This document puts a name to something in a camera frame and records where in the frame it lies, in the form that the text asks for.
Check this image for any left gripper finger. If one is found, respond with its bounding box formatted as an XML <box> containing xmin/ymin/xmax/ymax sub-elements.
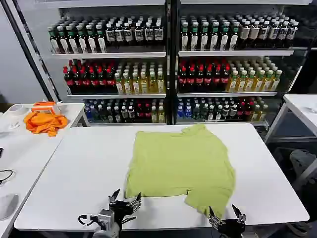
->
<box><xmin>128</xmin><ymin>192</ymin><xmax>142</xmax><ymax>211</ymax></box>
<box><xmin>107</xmin><ymin>188</ymin><xmax>121</xmax><ymax>206</ymax></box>

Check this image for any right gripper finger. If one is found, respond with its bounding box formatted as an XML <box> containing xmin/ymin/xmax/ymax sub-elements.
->
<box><xmin>208</xmin><ymin>206</ymin><xmax>225</xmax><ymax>226</ymax></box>
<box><xmin>231</xmin><ymin>204</ymin><xmax>247</xmax><ymax>224</ymax></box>

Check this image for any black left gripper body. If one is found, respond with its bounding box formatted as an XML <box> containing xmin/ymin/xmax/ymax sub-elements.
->
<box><xmin>108</xmin><ymin>200</ymin><xmax>136</xmax><ymax>225</ymax></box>

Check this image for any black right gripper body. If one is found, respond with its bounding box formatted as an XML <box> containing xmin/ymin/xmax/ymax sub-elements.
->
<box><xmin>217</xmin><ymin>219</ymin><xmax>246</xmax><ymax>237</ymax></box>

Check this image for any green t-shirt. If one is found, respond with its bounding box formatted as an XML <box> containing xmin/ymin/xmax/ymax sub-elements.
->
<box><xmin>123</xmin><ymin>123</ymin><xmax>236</xmax><ymax>218</ymax></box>

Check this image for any person's shoe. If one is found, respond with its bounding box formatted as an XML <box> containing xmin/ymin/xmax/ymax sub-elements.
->
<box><xmin>288</xmin><ymin>221</ymin><xmax>315</xmax><ymax>237</ymax></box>

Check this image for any person's leg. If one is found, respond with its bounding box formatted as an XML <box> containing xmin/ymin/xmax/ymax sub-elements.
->
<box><xmin>289</xmin><ymin>149</ymin><xmax>317</xmax><ymax>183</ymax></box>

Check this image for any white side table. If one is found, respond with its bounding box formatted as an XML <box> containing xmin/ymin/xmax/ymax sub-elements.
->
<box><xmin>0</xmin><ymin>103</ymin><xmax>86</xmax><ymax>238</ymax></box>

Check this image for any orange cloth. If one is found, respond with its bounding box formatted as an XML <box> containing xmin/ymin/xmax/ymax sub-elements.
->
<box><xmin>23</xmin><ymin>111</ymin><xmax>69</xmax><ymax>137</ymax></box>

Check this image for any orange and white device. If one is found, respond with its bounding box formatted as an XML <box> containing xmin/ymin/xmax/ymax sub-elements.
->
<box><xmin>31</xmin><ymin>101</ymin><xmax>58</xmax><ymax>115</ymax></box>

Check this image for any white table with metal legs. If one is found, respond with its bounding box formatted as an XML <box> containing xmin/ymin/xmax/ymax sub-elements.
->
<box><xmin>264</xmin><ymin>93</ymin><xmax>317</xmax><ymax>189</ymax></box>

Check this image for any white bowl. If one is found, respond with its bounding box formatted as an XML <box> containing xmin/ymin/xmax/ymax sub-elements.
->
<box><xmin>3</xmin><ymin>103</ymin><xmax>33</xmax><ymax>117</ymax></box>

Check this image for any shelf unit with drink bottles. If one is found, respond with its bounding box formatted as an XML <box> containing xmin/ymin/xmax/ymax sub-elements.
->
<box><xmin>47</xmin><ymin>7</ymin><xmax>167</xmax><ymax>124</ymax></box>
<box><xmin>177</xmin><ymin>6</ymin><xmax>308</xmax><ymax>124</ymax></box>

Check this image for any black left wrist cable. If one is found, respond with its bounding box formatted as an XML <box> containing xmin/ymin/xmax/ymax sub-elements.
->
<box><xmin>77</xmin><ymin>213</ymin><xmax>100</xmax><ymax>227</ymax></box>

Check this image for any black upright shelf post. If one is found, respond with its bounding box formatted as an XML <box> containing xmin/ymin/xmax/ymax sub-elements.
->
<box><xmin>165</xmin><ymin>0</ymin><xmax>179</xmax><ymax>125</ymax></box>

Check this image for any black diagonal frame bar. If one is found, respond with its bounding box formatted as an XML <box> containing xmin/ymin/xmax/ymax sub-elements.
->
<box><xmin>1</xmin><ymin>0</ymin><xmax>49</xmax><ymax>101</ymax></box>
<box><xmin>11</xmin><ymin>0</ymin><xmax>61</xmax><ymax>101</ymax></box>

